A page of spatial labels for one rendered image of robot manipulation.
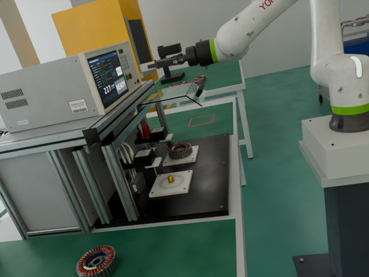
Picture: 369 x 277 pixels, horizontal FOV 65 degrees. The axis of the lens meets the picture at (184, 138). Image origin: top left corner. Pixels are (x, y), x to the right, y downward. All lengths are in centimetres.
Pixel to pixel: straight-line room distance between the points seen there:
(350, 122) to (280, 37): 530
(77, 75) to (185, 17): 542
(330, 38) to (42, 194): 116
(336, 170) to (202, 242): 50
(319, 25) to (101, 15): 391
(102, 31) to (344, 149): 421
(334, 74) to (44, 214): 110
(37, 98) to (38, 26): 646
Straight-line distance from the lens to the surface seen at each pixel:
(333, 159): 105
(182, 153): 128
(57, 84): 105
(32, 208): 116
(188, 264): 83
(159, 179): 118
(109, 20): 476
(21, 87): 113
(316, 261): 182
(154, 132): 130
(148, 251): 91
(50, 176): 104
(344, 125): 115
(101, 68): 106
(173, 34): 639
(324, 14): 124
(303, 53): 649
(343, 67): 109
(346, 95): 111
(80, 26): 496
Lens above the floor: 132
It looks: 21 degrees down
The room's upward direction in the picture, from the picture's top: 15 degrees counter-clockwise
